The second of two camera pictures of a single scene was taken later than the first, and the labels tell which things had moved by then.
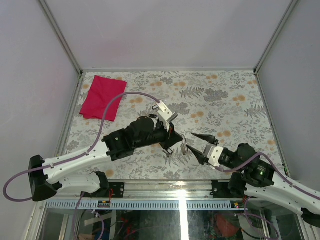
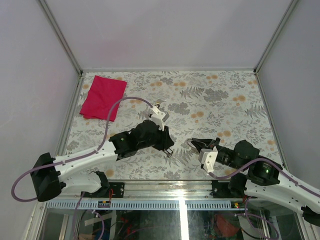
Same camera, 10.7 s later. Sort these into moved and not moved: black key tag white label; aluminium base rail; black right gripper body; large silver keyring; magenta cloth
Moved: large silver keyring
Not moved: black right gripper body; aluminium base rail; magenta cloth; black key tag white label
